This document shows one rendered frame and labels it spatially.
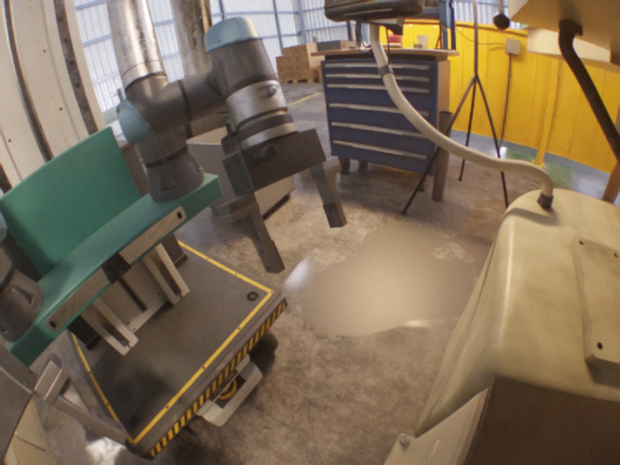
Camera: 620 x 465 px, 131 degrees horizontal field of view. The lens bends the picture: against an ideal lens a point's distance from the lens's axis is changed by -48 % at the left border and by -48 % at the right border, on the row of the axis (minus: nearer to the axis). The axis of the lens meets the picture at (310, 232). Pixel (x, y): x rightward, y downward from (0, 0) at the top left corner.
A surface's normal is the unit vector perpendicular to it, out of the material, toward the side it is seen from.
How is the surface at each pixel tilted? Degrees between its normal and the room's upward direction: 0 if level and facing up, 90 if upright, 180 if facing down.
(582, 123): 90
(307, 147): 67
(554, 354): 0
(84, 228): 90
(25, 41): 90
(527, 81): 90
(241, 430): 0
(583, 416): 0
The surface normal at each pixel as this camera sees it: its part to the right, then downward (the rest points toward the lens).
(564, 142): -0.53, 0.58
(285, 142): 0.67, -0.03
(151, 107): 0.48, 0.23
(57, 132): 0.83, 0.26
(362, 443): -0.13, -0.77
